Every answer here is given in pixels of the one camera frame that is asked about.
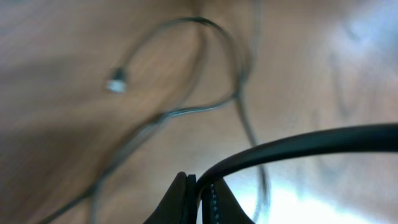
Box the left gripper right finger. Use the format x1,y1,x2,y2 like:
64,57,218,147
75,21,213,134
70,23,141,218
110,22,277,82
201,179,254,224

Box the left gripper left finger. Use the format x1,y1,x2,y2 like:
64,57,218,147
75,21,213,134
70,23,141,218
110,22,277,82
144,172,197,224

